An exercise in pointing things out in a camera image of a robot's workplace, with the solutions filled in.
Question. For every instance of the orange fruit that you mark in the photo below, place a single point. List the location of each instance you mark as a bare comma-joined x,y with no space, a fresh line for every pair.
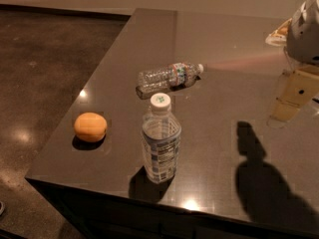
90,127

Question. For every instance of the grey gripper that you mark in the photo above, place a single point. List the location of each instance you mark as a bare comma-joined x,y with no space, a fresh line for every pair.
304,39

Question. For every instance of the clear water bottle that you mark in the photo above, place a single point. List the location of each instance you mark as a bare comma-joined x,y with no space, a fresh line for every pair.
166,79

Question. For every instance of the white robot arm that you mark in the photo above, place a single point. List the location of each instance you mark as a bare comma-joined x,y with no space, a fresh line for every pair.
309,9

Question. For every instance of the white plate with food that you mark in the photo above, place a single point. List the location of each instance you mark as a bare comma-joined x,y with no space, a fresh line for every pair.
279,36

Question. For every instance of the upright blue label plastic bottle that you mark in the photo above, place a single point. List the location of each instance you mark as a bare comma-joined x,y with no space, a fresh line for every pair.
161,132

